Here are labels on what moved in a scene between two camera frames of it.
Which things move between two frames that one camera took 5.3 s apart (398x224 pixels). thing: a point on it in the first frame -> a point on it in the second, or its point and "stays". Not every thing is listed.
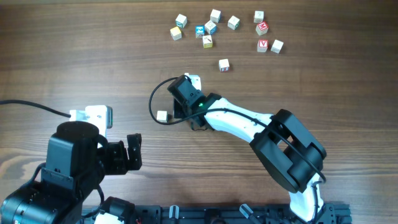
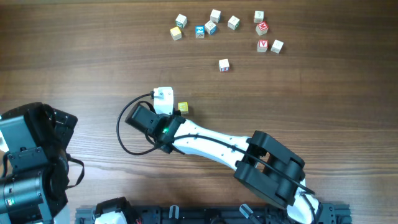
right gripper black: [177, 109] -> [177, 112]
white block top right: [259, 16] stays
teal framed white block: [181, 20] stays
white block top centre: [214, 15] stays
